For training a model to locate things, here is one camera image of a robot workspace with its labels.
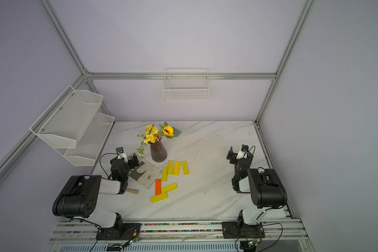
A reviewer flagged white grey work glove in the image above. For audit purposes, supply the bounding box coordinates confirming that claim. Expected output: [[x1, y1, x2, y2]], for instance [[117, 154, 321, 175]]
[[129, 161, 162, 189]]

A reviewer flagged orange building block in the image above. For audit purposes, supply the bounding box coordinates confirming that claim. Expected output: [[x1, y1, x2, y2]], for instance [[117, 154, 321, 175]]
[[155, 179, 162, 195]]

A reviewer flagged yellow building block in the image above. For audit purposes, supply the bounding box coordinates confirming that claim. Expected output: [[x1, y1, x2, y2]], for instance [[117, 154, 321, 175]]
[[161, 167, 168, 182], [161, 183, 177, 193], [182, 161, 190, 175], [150, 193, 168, 203], [168, 160, 174, 174], [173, 161, 181, 176]]

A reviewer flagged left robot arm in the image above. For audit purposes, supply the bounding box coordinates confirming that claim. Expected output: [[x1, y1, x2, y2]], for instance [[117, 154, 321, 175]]
[[52, 152, 140, 240]]

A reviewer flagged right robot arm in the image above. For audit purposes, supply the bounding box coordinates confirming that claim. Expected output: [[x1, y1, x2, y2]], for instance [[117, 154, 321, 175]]
[[223, 145, 288, 237]]

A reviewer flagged purple ribbed glass vase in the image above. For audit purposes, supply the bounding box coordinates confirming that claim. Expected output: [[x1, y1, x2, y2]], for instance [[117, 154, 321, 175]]
[[150, 141, 168, 163]]

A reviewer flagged yellow artificial flower bouquet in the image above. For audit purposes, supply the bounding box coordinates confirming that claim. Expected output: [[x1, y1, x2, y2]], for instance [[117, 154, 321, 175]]
[[136, 122, 182, 158]]

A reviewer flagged white two-tier mesh shelf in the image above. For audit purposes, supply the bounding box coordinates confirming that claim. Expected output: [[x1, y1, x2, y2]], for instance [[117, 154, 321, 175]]
[[29, 86, 114, 167]]

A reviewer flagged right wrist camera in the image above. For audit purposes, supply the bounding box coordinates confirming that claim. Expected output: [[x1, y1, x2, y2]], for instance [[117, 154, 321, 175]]
[[236, 144, 249, 160]]

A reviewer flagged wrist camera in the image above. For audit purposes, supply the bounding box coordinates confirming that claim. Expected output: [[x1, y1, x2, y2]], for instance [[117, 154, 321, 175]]
[[236, 144, 249, 160], [115, 147, 128, 163]]

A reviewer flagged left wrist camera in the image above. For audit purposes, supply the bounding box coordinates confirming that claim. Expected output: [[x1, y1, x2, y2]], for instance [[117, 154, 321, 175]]
[[115, 147, 128, 163]]

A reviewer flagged blue trowel wooden handle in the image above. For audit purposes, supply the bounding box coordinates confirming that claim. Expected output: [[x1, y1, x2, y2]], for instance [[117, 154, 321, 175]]
[[125, 188, 139, 194]]

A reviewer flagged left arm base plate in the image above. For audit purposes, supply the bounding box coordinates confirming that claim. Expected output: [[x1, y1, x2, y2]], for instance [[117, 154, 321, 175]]
[[96, 223, 141, 240]]

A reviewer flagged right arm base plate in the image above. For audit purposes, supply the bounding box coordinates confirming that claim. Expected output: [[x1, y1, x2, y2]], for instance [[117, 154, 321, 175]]
[[222, 222, 265, 239]]

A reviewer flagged white wire wall basket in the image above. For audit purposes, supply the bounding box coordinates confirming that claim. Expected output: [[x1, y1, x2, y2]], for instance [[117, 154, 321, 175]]
[[162, 68, 210, 101]]

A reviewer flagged aluminium mounting rail base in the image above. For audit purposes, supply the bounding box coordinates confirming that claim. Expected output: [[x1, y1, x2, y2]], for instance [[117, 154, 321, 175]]
[[45, 218, 314, 252]]

